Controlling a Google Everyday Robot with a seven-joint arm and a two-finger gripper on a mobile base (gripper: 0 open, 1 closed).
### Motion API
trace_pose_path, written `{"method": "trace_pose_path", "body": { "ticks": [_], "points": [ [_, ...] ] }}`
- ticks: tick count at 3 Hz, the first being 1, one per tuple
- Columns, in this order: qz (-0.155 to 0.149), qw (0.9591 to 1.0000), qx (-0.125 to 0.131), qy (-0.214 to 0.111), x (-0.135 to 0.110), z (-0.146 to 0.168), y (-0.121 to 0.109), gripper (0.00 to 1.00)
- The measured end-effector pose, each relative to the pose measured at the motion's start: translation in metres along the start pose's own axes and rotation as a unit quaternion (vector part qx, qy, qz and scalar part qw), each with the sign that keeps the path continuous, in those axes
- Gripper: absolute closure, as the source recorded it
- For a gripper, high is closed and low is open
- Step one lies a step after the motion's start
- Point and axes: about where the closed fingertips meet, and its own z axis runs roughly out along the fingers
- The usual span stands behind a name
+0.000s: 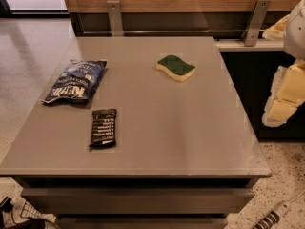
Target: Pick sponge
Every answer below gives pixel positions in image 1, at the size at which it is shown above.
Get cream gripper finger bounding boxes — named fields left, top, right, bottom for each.
left=262, top=15, right=289, bottom=40
left=262, top=60, right=305, bottom=127

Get green and yellow sponge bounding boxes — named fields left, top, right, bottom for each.
left=155, top=54, right=196, bottom=82

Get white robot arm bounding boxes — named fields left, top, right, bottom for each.
left=262, top=0, right=305, bottom=127

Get grey drawer cabinet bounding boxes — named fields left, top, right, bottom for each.
left=1, top=37, right=270, bottom=229

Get white power strip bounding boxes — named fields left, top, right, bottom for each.
left=252, top=190, right=305, bottom=229

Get black snack bar wrapper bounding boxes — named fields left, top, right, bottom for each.
left=90, top=109, right=117, bottom=149

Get blue Kettle chips bag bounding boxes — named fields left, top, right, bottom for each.
left=42, top=60, right=107, bottom=105

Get right metal bracket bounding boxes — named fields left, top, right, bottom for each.
left=241, top=0, right=272, bottom=47

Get metal bracket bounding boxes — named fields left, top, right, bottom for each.
left=107, top=0, right=124, bottom=37
left=241, top=0, right=272, bottom=47

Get left metal bracket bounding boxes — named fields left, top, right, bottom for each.
left=107, top=0, right=124, bottom=37

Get horizontal metal rail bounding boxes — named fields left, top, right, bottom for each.
left=81, top=30, right=266, bottom=37

